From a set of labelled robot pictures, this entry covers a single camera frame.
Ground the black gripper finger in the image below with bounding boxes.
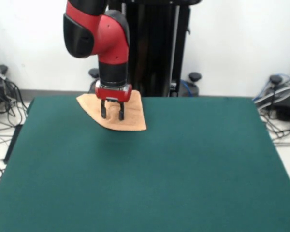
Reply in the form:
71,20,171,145
117,101,126,121
100,98,109,119

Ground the tan terry towel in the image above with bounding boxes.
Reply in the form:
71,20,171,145
76,89,147,132

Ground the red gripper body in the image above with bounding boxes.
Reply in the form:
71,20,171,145
94,81,133,103

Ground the dark green table cloth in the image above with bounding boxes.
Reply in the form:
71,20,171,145
0,96,290,232

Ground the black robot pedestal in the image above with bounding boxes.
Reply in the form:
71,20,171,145
88,0,203,97

